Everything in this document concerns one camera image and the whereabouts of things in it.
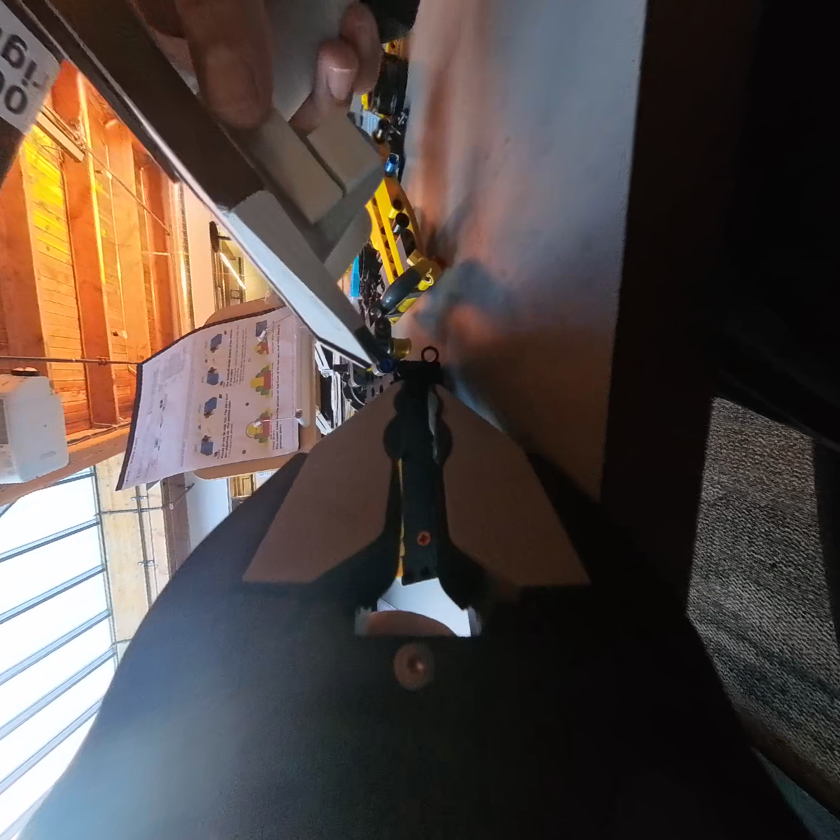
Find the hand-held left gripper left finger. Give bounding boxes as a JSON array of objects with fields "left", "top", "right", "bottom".
[{"left": 243, "top": 384, "right": 404, "bottom": 585}]

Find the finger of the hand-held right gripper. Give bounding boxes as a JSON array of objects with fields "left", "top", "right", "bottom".
[{"left": 226, "top": 112, "right": 392, "bottom": 370}]

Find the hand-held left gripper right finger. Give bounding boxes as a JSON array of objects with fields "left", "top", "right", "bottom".
[{"left": 433, "top": 386, "right": 592, "bottom": 608}]

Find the yellow black toy vehicle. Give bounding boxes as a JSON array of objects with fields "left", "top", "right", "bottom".
[{"left": 311, "top": 177, "right": 447, "bottom": 434}]

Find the person's right hand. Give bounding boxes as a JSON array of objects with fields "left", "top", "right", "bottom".
[{"left": 164, "top": 0, "right": 385, "bottom": 133}]

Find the printed sheet with cube drawings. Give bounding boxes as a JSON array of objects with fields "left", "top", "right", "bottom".
[{"left": 115, "top": 305, "right": 309, "bottom": 493}]

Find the pile of yellow pieces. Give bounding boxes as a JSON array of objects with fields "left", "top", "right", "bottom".
[{"left": 357, "top": 39, "right": 414, "bottom": 172}]

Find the window with horizontal bars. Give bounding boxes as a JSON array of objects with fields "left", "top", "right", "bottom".
[{"left": 0, "top": 469, "right": 122, "bottom": 834}]

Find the white box device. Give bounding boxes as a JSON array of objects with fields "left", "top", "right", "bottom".
[{"left": 0, "top": 371, "right": 70, "bottom": 487}]

